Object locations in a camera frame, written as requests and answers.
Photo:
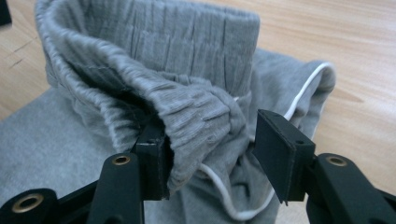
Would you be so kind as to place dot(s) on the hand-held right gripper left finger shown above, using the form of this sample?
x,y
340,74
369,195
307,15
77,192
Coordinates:
x,y
152,168

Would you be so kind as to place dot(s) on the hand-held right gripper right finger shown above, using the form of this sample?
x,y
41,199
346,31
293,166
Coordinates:
x,y
286,158

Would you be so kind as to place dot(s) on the grey pants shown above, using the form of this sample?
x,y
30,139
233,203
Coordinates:
x,y
155,62

